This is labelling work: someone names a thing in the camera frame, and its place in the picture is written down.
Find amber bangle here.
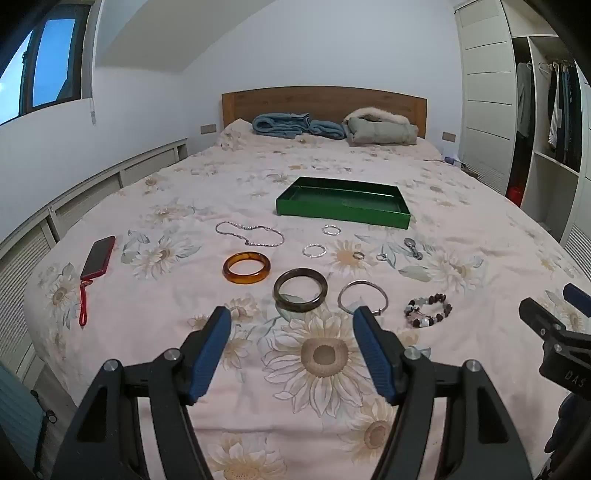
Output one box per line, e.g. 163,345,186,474
222,251,271,284

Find white slatted low cabinet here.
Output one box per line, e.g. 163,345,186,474
0,137,189,384

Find thin silver bangle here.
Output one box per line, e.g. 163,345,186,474
337,280,389,317

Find hanging grey garment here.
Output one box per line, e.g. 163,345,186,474
516,62,534,138

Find person's right forearm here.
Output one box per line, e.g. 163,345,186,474
544,394,591,462

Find hanging dark clothes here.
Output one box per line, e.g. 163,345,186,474
547,60,581,164

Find green tray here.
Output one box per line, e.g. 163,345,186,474
276,176,411,230

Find teal ribbed panel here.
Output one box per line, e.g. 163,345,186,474
0,360,47,462

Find phone in red case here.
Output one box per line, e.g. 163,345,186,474
80,235,116,281

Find wooden headboard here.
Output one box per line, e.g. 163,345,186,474
221,86,428,139

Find beaded bracelet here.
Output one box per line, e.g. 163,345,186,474
404,292,453,328

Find window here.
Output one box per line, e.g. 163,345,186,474
0,0,95,126

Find bed with floral sheet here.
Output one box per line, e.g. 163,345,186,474
23,117,591,480

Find red wrist strap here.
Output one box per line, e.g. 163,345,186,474
78,279,93,328

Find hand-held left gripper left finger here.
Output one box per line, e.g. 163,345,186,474
51,305,232,480

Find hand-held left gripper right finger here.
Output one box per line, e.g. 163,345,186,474
353,305,546,480

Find silver chain necklace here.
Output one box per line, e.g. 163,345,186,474
215,221,284,247

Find folded grey fur-trimmed jacket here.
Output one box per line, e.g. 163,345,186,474
342,107,419,147

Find folded blue blanket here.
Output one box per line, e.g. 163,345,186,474
252,111,347,140

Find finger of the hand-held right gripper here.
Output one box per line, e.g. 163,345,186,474
563,283,591,318
519,298,568,344

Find dark green bangle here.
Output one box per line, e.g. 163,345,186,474
273,268,328,312

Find white wardrobe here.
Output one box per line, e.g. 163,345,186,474
455,0,591,259

